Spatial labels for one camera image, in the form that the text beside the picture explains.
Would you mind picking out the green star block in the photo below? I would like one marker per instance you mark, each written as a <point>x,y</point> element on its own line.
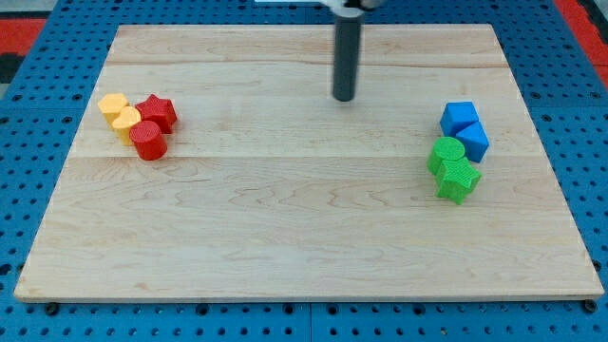
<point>456,179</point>

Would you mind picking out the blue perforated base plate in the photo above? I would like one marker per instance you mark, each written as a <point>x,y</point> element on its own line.
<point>48,95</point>

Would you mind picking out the red cylinder block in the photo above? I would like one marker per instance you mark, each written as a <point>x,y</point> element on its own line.
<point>148,140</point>

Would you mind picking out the green cylinder block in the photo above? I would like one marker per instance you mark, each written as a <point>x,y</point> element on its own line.
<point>444,149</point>

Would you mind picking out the blue triangle block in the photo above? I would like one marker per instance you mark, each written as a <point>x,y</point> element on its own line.
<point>475,141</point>

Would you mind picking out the wooden board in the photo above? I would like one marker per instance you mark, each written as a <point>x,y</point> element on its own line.
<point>273,191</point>

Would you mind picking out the blue cube block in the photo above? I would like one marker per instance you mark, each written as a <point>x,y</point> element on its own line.
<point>458,116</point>

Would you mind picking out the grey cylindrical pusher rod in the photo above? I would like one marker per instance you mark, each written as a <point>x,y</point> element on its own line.
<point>347,38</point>

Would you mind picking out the red star block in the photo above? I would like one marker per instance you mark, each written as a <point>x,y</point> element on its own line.
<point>160,111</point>

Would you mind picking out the yellow heart block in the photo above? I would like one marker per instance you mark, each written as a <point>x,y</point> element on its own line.
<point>127,118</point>

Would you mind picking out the yellow hexagon block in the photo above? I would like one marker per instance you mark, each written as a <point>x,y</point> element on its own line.
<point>111,105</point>

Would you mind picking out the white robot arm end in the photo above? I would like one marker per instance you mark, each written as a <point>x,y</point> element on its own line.
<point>342,8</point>

